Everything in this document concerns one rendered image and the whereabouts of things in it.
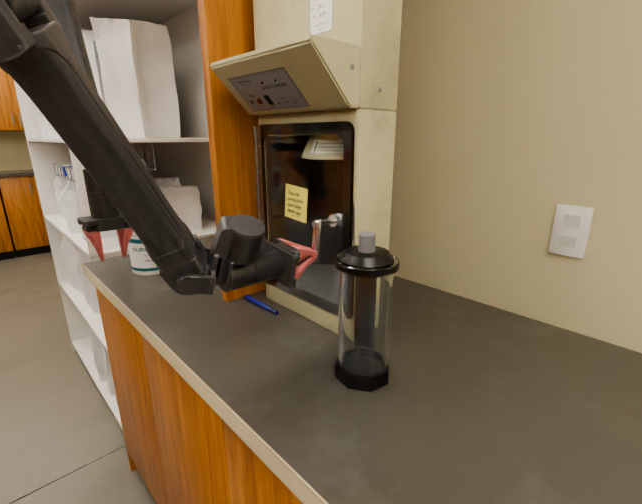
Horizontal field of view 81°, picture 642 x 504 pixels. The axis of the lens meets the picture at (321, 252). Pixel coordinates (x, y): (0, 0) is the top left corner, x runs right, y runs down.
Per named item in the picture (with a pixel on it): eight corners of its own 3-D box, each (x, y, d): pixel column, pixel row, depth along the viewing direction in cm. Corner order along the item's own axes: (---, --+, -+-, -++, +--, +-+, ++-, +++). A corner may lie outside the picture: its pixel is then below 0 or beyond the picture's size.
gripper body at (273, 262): (266, 235, 72) (232, 241, 67) (301, 254, 65) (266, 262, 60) (264, 266, 74) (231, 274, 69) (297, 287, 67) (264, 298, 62)
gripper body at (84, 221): (136, 223, 85) (131, 190, 83) (85, 230, 78) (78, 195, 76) (126, 219, 90) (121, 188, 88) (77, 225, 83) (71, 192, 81)
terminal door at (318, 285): (266, 281, 100) (258, 124, 89) (350, 320, 79) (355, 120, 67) (263, 282, 100) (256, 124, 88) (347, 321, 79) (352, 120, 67)
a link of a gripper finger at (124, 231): (139, 257, 87) (132, 218, 84) (105, 264, 82) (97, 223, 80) (129, 251, 92) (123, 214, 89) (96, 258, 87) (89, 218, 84)
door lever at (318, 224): (334, 259, 78) (325, 255, 80) (338, 216, 74) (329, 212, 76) (315, 265, 74) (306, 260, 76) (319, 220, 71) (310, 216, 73)
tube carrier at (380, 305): (367, 347, 76) (371, 246, 70) (404, 374, 67) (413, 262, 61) (322, 363, 71) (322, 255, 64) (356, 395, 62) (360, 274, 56)
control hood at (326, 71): (257, 115, 89) (255, 69, 86) (360, 108, 66) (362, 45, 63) (212, 113, 81) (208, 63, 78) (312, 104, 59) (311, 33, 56)
